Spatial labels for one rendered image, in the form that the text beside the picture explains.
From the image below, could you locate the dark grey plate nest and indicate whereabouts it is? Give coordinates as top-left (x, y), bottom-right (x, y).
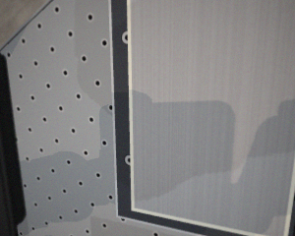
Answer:
top-left (108, 0), bottom-right (247, 236)

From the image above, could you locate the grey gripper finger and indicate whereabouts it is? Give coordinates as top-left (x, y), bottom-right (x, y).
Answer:
top-left (0, 53), bottom-right (27, 236)

